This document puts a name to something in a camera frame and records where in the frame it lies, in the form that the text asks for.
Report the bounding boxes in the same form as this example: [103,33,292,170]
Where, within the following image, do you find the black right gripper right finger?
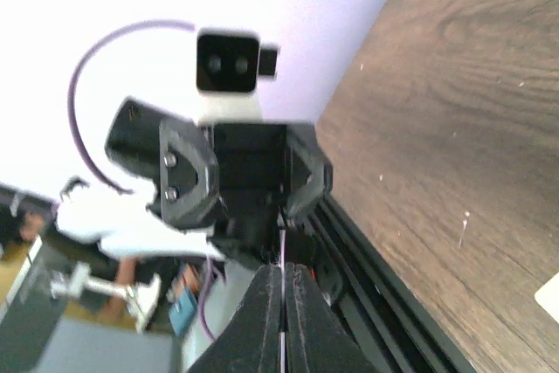
[285,263,378,373]

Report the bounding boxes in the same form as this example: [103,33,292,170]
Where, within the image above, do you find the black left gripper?
[105,98,334,265]

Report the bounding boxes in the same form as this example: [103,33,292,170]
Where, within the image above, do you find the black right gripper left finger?
[189,266,285,373]

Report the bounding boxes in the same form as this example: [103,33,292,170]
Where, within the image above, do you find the beige leather card holder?
[534,273,559,323]

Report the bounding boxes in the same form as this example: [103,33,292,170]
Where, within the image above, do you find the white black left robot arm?
[56,100,333,268]

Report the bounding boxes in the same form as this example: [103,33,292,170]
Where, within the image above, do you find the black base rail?
[297,197,474,373]

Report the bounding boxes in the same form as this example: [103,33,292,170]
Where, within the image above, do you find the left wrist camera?
[196,29,280,95]

